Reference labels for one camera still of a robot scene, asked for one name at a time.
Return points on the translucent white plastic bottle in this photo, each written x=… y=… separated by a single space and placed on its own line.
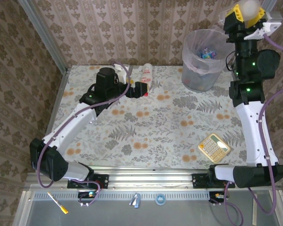
x=250 y=8

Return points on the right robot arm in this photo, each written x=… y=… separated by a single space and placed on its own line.
x=257 y=136

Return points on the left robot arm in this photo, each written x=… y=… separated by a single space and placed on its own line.
x=70 y=127

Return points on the translucent pink bin liner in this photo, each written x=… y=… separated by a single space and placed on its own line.
x=198 y=68

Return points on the clear plastic bin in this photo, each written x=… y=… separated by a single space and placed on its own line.
x=195 y=80

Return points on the floral patterned tablecloth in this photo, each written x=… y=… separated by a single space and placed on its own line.
x=155 y=146

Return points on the yellow desk calculator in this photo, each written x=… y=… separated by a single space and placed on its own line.
x=213 y=148

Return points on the slotted metal strip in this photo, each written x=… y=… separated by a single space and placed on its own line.
x=118 y=195

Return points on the blue tape roll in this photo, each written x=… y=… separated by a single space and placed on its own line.
x=156 y=199

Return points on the blue metal clip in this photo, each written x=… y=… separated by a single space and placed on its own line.
x=135 y=201

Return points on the grey metal tray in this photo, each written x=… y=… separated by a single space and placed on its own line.
x=179 y=216

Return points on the wooden stick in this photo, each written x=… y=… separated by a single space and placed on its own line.
x=254 y=209

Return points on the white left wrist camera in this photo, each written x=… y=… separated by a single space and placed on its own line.
x=122 y=73

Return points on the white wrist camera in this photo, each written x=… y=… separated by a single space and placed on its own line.
x=122 y=73
x=268 y=27

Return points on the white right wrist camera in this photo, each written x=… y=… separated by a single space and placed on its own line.
x=268 y=27

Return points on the aluminium frame post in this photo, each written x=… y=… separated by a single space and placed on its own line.
x=270 y=5
x=45 y=35

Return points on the aluminium table side rail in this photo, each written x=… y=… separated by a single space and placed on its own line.
x=59 y=94

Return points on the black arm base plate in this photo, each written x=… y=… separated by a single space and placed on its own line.
x=101 y=180
x=199 y=180

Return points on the aluminium mounting rail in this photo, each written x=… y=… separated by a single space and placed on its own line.
x=151 y=179

